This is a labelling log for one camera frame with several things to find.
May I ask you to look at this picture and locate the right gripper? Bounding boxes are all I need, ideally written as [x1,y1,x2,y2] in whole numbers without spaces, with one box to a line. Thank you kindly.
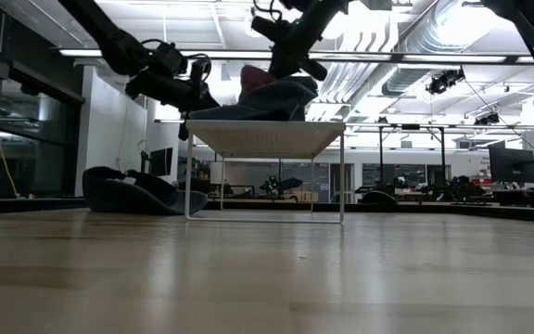
[269,27,317,80]

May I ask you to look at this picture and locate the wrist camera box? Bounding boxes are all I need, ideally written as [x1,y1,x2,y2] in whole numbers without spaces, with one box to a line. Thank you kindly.
[153,40,189,75]
[299,56,329,83]

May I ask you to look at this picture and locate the small ceiling camera rig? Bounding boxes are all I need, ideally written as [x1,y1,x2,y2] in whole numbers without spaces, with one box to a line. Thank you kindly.
[474,112,502,127]

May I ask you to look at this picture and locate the black aluminium table frame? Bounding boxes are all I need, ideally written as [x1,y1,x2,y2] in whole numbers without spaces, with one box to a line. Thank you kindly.
[0,196,534,225]

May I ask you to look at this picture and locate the black monitor on stand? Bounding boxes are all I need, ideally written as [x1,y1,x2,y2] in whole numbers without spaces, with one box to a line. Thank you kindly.
[147,147,175,178]

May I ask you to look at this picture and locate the long ceiling light bar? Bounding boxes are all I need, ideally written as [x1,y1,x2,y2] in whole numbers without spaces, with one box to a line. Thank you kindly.
[57,47,534,66]

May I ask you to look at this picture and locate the large black monitor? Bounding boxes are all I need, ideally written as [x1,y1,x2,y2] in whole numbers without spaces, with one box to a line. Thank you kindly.
[488,145,534,185]

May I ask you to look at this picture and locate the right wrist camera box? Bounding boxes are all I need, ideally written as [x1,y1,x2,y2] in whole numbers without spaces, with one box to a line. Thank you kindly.
[299,56,329,83]

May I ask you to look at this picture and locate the black tall stand frame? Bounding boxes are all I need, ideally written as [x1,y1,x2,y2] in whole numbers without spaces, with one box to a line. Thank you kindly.
[377,122,448,196]

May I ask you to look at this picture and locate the maroon baseball cap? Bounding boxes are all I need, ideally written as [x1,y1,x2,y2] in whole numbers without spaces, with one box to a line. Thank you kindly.
[237,64,278,104]

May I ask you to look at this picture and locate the silver ventilation duct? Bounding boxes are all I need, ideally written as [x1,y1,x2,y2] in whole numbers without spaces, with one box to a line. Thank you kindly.
[380,0,504,96]

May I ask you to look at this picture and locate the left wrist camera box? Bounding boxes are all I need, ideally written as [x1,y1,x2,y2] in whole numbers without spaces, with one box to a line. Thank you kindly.
[153,40,189,75]

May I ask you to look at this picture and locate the navy baseball cap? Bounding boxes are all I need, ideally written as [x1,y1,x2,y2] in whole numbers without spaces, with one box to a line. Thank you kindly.
[81,165,210,217]
[187,75,320,122]

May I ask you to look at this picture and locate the background black robot arms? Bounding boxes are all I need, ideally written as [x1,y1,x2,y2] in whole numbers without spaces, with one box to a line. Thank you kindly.
[417,174,487,204]

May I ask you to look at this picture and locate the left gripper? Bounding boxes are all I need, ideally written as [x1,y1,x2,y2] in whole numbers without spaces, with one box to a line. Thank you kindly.
[124,68,223,142]

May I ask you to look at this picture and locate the white perforated shelf riser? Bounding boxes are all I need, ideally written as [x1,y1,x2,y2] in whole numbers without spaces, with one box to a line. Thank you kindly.
[184,119,347,225]

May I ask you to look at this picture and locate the black ceiling camera rig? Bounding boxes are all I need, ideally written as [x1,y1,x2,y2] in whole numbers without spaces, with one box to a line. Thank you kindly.
[426,67,467,96]

